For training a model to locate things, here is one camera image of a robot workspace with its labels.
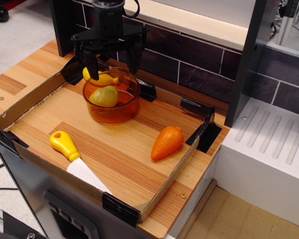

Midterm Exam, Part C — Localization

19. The yellow handled toy knife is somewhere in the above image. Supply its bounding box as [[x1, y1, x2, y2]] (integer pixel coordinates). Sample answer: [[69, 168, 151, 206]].
[[49, 130, 112, 195]]

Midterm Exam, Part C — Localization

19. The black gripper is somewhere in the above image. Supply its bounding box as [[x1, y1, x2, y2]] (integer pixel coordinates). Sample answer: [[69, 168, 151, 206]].
[[71, 0, 149, 80]]

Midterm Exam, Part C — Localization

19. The black toy oven front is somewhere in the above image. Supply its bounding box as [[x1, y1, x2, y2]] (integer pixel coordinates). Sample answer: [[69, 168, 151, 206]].
[[42, 189, 100, 239]]

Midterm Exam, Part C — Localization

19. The cardboard fence with black tape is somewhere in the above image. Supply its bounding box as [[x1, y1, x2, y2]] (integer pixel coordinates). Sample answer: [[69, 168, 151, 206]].
[[0, 50, 229, 238]]

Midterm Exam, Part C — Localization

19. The yellow toy potato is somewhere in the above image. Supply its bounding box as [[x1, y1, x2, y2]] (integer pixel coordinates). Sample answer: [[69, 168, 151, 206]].
[[89, 85, 119, 108]]

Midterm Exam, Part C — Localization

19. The yellow toy banana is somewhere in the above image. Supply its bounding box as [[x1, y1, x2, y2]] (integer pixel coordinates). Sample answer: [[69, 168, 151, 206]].
[[82, 67, 119, 86]]

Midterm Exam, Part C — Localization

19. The orange transparent plastic pot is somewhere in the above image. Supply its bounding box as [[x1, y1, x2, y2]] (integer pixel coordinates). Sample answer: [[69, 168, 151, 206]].
[[82, 67, 141, 124]]

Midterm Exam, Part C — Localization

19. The black caster wheel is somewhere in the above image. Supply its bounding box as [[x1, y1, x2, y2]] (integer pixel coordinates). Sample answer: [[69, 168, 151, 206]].
[[0, 6, 9, 22]]

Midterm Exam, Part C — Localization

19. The white toy sink drainboard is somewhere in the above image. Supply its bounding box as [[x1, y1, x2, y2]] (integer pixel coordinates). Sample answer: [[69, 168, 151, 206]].
[[214, 99, 299, 226]]

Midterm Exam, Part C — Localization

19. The orange toy carrot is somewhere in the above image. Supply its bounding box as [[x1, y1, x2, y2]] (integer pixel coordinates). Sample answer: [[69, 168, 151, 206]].
[[150, 126, 183, 161]]

